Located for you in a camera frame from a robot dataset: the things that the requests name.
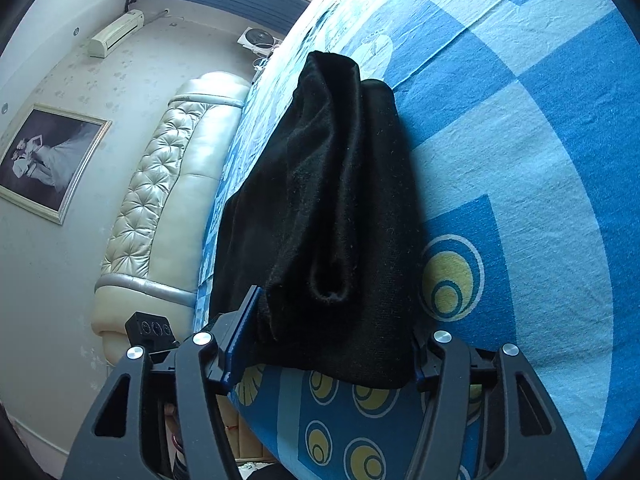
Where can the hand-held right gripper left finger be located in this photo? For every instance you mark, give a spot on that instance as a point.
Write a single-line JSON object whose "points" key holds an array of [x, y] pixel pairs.
{"points": [[245, 325]]}

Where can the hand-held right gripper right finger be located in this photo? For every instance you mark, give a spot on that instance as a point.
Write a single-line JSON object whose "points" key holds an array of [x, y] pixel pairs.
{"points": [[430, 360]]}

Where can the black pants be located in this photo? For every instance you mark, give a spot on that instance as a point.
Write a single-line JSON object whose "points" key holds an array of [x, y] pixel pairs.
{"points": [[340, 210]]}

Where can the cream tufted leather headboard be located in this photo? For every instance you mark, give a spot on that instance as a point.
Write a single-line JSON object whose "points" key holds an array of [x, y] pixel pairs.
{"points": [[165, 185]]}

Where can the blue patterned bedsheet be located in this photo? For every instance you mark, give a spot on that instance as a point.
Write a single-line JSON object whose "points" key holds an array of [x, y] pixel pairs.
{"points": [[525, 160]]}

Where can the white fan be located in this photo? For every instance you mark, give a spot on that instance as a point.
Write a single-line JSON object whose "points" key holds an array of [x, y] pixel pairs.
{"points": [[256, 41]]}

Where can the wooden bed frame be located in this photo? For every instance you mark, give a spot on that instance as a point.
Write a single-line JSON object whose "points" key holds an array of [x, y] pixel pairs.
{"points": [[245, 435]]}

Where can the framed wall picture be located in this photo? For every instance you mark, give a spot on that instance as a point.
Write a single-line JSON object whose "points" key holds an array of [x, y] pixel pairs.
{"points": [[47, 160]]}

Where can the white wall air conditioner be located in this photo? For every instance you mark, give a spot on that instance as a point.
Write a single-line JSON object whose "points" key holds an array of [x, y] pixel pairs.
{"points": [[116, 32]]}

